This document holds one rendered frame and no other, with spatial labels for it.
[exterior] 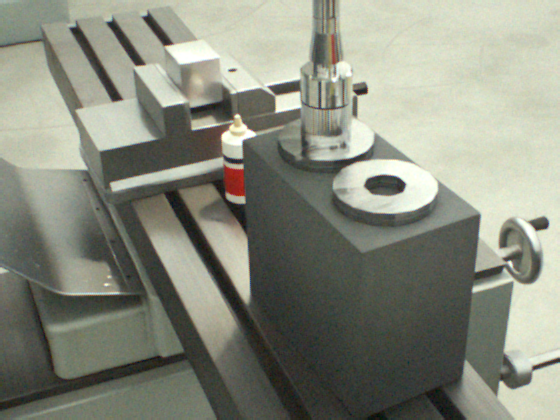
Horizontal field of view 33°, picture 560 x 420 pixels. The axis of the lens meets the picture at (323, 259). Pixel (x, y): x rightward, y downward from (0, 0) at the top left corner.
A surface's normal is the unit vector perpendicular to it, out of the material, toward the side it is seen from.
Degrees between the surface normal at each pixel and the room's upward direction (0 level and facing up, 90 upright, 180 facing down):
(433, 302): 90
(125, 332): 90
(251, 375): 0
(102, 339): 90
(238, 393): 0
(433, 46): 0
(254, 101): 90
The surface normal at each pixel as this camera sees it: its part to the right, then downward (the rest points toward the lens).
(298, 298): -0.87, 0.29
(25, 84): 0.00, -0.82
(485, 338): 0.40, 0.53
